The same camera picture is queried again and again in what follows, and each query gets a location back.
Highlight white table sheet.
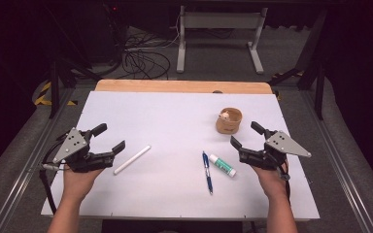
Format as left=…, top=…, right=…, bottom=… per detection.
left=41, top=90, right=321, bottom=221

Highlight white pen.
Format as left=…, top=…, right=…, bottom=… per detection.
left=113, top=145, right=153, bottom=176

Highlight white green glue stick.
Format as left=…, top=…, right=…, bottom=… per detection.
left=209, top=153, right=237, bottom=179

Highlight metal floor rail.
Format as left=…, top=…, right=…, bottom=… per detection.
left=0, top=86, right=76, bottom=233
left=300, top=90, right=373, bottom=233

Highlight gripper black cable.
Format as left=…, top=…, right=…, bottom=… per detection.
left=280, top=161, right=292, bottom=206
left=38, top=132, right=71, bottom=216

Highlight blue pen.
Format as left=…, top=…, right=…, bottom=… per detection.
left=202, top=150, right=214, bottom=196

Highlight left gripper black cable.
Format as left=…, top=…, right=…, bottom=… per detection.
left=38, top=132, right=71, bottom=216

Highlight white metal stand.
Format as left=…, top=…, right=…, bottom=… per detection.
left=176, top=5, right=269, bottom=75

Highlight wooden table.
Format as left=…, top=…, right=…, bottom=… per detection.
left=94, top=79, right=274, bottom=95

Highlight black floor cables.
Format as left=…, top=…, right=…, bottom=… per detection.
left=115, top=32, right=172, bottom=81

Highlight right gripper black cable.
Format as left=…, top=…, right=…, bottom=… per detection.
left=280, top=161, right=292, bottom=206

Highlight black metal stand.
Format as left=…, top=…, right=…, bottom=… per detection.
left=268, top=9, right=326, bottom=121
left=49, top=57, right=102, bottom=119

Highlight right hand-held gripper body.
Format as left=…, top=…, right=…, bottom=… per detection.
left=238, top=130, right=313, bottom=171

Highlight person's left hand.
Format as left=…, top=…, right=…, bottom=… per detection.
left=62, top=168, right=105, bottom=203

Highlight tan pen holder with figure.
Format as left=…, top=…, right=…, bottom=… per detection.
left=215, top=107, right=243, bottom=135

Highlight person's right hand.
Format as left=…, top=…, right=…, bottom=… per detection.
left=253, top=163, right=289, bottom=199

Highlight white floor cable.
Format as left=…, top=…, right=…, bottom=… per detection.
left=127, top=14, right=181, bottom=50

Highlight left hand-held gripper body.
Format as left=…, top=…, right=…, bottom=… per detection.
left=51, top=127, right=115, bottom=174

